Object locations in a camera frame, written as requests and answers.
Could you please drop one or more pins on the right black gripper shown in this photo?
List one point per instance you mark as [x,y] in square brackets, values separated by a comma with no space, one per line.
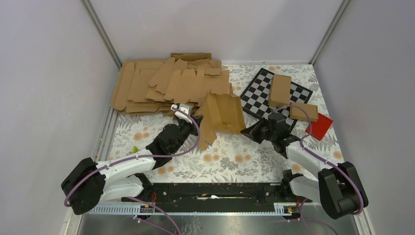
[252,131]

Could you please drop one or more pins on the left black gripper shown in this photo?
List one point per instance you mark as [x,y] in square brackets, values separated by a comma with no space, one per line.
[193,127]

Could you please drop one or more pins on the brown cardboard box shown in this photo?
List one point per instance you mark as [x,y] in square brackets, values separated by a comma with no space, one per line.
[221,113]

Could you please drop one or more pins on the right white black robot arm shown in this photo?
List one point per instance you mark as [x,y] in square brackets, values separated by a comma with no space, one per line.
[336,187]

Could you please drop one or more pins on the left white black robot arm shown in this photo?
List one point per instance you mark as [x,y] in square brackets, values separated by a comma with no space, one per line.
[90,183]

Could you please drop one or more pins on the folded cardboard box upright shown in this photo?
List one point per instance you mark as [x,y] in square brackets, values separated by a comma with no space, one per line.
[279,94]

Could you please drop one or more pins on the folded cardboard box flat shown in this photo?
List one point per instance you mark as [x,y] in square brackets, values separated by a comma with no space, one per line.
[301,111]

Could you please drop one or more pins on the red box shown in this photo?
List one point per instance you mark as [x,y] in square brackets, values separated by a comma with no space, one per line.
[319,128]

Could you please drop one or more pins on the black white checkerboard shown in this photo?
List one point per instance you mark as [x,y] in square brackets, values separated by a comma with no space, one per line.
[255,98]

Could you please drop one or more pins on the floral table mat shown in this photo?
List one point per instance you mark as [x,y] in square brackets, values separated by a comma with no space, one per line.
[231,158]

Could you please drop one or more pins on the stack of flat cardboard blanks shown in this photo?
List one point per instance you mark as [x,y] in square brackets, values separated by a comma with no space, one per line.
[152,85]

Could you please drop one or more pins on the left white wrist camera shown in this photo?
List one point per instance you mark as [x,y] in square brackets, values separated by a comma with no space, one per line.
[182,111]

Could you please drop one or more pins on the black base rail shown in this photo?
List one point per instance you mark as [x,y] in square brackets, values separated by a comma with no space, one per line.
[190,193]

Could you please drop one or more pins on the grey cable duct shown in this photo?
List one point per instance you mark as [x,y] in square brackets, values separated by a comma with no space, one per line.
[198,208]

